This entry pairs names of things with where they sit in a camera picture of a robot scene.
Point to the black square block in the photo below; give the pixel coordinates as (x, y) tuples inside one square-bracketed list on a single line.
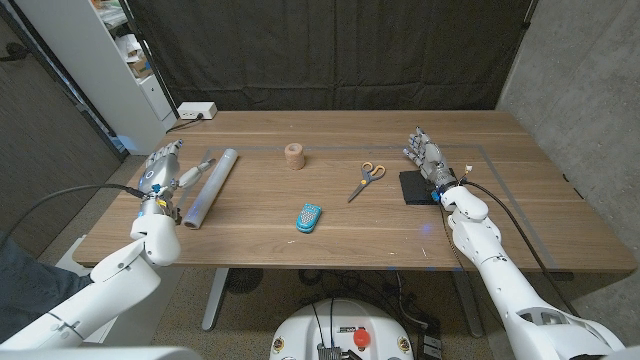
[(414, 190)]

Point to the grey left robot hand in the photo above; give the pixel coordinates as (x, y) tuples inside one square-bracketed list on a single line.
[(160, 175)]

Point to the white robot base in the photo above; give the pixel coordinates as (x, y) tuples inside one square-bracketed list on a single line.
[(300, 335)]

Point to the black backdrop curtain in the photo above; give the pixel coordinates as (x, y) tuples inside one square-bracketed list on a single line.
[(325, 50)]

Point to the red emergency stop button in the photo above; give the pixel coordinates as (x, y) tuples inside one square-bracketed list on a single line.
[(362, 337)]

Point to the black backdrop stand pole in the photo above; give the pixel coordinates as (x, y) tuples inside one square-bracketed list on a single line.
[(146, 50)]

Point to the black round floor fan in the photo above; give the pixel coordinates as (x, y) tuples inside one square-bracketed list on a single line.
[(244, 280)]

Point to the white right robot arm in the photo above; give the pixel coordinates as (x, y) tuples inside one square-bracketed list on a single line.
[(500, 285)]

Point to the black floor power strip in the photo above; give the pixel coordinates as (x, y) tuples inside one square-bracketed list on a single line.
[(430, 346)]

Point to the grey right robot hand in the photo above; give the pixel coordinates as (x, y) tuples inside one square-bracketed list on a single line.
[(432, 160)]

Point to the person's leg in jeans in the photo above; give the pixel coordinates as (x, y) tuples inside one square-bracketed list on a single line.
[(30, 290)]

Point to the clear plastic wrap roll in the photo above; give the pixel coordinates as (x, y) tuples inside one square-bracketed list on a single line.
[(215, 182)]

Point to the white power strip box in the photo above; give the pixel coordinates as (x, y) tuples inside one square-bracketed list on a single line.
[(196, 110)]

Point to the white shelf cabinet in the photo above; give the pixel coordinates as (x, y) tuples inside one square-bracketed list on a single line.
[(90, 65)]

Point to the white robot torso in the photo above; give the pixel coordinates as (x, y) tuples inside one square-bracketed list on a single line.
[(100, 354)]

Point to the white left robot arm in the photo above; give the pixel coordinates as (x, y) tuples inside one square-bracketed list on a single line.
[(115, 285)]

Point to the cardboard box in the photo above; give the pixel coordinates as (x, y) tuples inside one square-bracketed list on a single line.
[(140, 66)]

